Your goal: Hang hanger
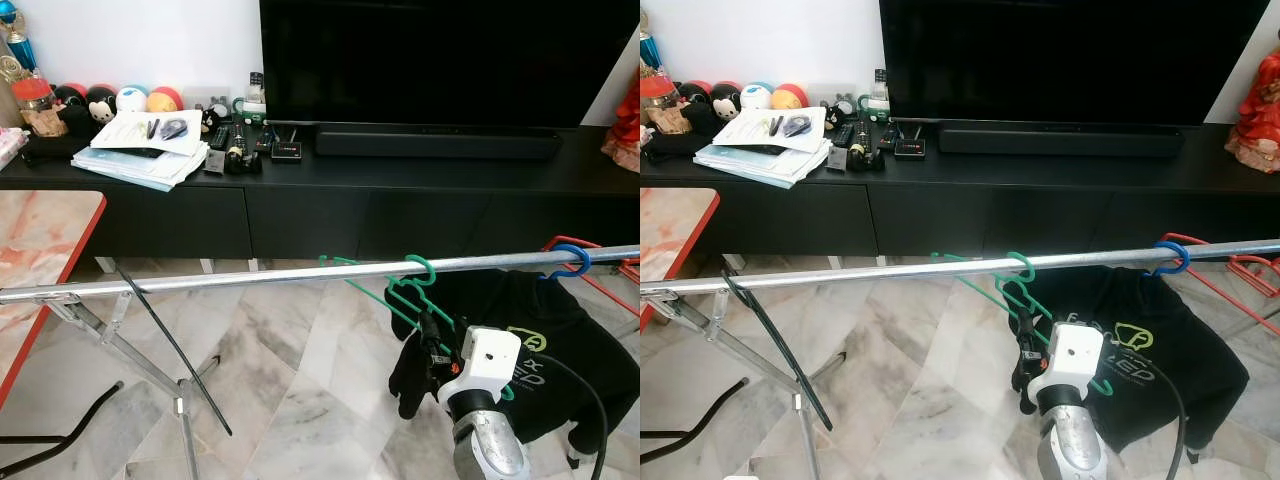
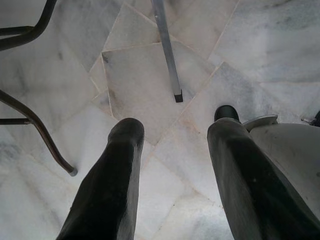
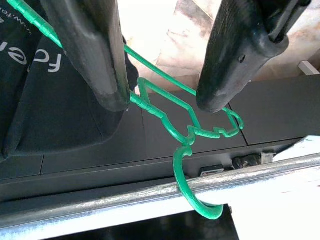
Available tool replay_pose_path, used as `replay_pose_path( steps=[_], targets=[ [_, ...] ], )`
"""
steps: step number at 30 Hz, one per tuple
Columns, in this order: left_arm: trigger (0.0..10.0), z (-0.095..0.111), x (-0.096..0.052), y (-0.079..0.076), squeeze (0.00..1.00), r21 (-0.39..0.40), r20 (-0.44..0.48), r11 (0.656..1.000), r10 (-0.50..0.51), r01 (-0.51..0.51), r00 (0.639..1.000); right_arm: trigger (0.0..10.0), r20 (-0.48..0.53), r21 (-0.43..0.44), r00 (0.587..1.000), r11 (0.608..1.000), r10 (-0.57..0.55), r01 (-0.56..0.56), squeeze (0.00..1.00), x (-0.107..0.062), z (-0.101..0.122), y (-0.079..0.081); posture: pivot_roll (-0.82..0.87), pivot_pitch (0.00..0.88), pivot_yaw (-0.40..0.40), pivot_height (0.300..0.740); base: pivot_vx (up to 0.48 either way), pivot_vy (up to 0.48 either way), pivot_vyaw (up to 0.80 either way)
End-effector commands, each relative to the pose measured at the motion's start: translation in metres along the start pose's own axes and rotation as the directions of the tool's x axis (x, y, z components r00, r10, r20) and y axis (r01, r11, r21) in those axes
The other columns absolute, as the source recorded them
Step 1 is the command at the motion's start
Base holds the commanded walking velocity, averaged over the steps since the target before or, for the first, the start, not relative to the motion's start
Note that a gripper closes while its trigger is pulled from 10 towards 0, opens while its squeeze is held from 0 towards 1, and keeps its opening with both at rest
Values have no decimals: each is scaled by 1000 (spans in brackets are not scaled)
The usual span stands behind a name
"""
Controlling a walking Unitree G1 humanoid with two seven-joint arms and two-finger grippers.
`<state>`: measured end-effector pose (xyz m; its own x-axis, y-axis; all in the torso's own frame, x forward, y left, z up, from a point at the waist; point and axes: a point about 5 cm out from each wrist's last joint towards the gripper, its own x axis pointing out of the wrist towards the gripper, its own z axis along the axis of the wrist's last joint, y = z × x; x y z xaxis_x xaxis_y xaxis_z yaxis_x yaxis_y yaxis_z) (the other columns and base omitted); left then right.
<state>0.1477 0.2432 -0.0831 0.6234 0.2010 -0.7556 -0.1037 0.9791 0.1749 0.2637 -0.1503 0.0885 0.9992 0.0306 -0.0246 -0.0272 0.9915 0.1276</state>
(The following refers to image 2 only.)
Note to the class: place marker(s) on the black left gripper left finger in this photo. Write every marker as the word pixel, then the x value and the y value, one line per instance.
pixel 107 190

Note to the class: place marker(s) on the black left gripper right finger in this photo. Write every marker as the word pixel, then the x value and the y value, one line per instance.
pixel 250 195

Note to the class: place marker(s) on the black robot left foot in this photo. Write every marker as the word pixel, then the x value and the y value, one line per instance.
pixel 226 112

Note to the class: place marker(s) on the marble pattern folding table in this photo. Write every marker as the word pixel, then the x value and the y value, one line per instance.
pixel 46 11

